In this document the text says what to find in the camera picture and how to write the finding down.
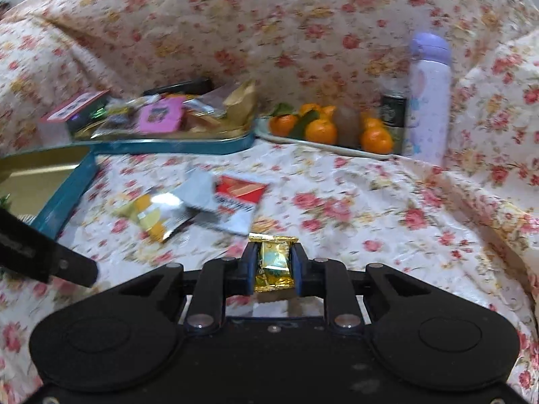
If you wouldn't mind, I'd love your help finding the teal tin box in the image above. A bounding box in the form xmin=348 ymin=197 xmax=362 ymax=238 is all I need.
xmin=69 ymin=84 xmax=259 ymax=156

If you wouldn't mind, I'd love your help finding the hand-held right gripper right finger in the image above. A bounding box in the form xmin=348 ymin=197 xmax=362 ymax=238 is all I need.
xmin=290 ymin=244 xmax=427 ymax=330

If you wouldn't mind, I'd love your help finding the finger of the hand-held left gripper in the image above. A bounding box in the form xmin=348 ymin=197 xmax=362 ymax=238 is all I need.
xmin=0 ymin=208 xmax=99 ymax=289

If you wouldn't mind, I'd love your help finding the silver snack packet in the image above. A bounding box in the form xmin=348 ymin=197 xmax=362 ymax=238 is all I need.
xmin=175 ymin=168 xmax=220 ymax=213

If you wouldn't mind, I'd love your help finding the dark drink can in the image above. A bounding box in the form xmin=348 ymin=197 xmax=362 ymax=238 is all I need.
xmin=380 ymin=80 xmax=409 ymax=129

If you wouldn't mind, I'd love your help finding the red and white snack packet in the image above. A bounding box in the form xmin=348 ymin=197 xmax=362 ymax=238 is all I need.
xmin=213 ymin=174 xmax=271 ymax=237

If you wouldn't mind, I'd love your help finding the pink snack packet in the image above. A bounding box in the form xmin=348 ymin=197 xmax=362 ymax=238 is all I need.
xmin=138 ymin=96 xmax=188 ymax=134

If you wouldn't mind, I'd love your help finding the floral cloth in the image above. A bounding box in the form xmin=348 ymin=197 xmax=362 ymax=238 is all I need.
xmin=0 ymin=0 xmax=539 ymax=404

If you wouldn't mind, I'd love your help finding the gold snack packet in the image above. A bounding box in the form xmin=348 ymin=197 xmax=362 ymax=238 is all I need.
xmin=248 ymin=232 xmax=299 ymax=294

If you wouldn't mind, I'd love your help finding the red-topped box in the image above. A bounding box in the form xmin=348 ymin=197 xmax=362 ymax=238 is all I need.
xmin=39 ymin=90 xmax=111 ymax=146

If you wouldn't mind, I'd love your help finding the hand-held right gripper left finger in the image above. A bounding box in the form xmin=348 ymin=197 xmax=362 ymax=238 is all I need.
xmin=121 ymin=244 xmax=258 ymax=330

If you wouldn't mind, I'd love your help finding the purple thermos bottle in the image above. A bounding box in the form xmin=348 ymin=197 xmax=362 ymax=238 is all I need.
xmin=402 ymin=31 xmax=452 ymax=165

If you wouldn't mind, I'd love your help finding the clear packet of dark cookies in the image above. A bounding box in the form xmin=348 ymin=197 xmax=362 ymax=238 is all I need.
xmin=101 ymin=101 xmax=142 ymax=129

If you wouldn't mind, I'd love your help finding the teal tin lid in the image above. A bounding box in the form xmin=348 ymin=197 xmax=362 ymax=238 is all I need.
xmin=0 ymin=143 xmax=99 ymax=239

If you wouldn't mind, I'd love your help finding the brown kiwi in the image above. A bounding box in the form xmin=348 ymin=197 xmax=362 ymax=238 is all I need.
xmin=335 ymin=106 xmax=362 ymax=146

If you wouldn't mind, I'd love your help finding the tan paper bag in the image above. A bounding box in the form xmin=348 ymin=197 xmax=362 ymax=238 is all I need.
xmin=223 ymin=79 xmax=258 ymax=127

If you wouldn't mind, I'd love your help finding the pile of mandarins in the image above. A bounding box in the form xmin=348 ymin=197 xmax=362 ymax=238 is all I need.
xmin=268 ymin=103 xmax=395 ymax=156

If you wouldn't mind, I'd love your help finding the yellow and white snack packet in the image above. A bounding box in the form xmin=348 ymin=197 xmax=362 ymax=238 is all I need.
xmin=116 ymin=191 xmax=198 ymax=243

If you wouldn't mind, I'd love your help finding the black flat packet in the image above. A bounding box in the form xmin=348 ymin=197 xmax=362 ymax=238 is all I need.
xmin=142 ymin=76 xmax=212 ymax=98

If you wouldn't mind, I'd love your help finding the light blue fruit plate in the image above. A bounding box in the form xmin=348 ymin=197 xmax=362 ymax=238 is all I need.
xmin=254 ymin=115 xmax=399 ymax=161

